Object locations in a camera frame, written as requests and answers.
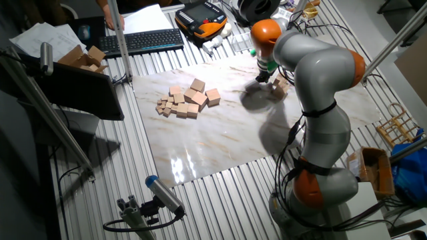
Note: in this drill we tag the blue bag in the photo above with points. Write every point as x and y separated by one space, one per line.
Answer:
412 176

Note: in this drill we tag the small wooden cube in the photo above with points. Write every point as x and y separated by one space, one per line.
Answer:
173 108
166 112
170 99
168 105
164 98

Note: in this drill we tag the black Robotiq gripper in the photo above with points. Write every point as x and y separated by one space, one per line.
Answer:
264 75

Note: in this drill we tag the aluminium frame post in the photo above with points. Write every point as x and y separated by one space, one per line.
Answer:
120 43
299 8
403 33

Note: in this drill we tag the person right hand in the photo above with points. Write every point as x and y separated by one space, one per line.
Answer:
108 20

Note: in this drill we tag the marble pattern board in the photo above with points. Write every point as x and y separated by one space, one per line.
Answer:
217 150

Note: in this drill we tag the grey computer mouse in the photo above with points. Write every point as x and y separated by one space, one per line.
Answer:
84 32

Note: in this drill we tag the medium wooden cube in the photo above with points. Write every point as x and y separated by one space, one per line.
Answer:
175 90
182 110
193 110
179 98

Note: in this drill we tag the black mouse pad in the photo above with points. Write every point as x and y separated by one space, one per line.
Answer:
96 36

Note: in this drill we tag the clear plastic box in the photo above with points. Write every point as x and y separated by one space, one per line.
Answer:
239 41

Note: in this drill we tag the aluminium camera bracket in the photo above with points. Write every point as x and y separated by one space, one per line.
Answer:
131 216

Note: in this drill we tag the black computer keyboard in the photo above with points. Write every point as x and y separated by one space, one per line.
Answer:
141 41

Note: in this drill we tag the grey camera blue tip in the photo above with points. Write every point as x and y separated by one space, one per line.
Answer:
165 195

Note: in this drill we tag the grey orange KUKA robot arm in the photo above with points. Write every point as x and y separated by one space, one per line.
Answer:
320 76

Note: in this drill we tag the white robot plinth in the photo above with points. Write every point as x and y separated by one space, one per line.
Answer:
367 216

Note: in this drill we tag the brown cardboard sheet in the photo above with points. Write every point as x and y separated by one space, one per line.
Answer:
415 70

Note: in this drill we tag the gold foil bag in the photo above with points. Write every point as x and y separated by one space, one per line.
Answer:
311 12

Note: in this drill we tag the brown cardboard box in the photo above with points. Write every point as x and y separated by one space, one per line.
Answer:
383 173

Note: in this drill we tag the white egg shaped object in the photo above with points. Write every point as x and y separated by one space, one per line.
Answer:
226 30

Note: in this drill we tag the printed paper stack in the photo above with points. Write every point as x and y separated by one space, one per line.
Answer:
43 38

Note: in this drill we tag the orange black teach pendant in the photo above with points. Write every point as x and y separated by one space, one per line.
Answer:
200 13

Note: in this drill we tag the white paper sheet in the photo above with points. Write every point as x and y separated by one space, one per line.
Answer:
146 20

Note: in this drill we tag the white power strip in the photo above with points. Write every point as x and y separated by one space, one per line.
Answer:
283 13

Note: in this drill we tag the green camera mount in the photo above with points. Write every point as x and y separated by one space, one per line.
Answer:
272 66

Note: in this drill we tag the aluminium frame beam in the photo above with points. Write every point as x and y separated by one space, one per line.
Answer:
71 146
408 150

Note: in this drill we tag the white plug adapter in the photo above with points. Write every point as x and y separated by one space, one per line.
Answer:
211 45

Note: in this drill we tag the black monitor panel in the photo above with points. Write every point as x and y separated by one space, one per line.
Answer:
83 93

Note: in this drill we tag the small open cardboard box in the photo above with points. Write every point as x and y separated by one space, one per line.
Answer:
75 56

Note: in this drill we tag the person right forearm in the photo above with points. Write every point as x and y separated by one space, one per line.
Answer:
101 4

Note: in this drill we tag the wooden rack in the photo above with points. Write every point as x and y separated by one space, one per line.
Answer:
400 124

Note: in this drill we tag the black filament spool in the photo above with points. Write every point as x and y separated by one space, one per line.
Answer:
253 11

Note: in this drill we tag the grey camera on frame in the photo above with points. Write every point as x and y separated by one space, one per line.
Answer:
46 58

